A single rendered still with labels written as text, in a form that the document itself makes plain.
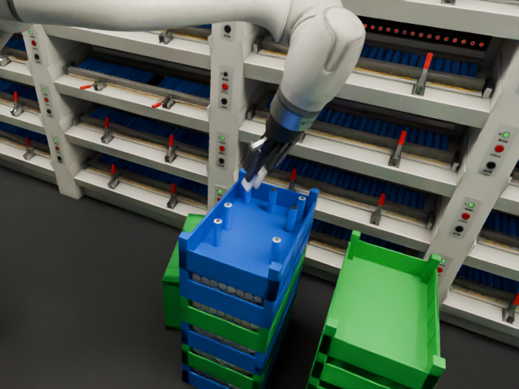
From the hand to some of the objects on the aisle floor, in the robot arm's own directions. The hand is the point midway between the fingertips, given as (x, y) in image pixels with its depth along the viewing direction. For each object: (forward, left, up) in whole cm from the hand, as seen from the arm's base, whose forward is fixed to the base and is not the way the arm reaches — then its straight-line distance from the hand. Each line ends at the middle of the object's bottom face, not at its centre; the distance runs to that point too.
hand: (254, 177), depth 88 cm
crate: (-1, +18, -49) cm, 52 cm away
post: (+31, +22, -49) cm, 62 cm away
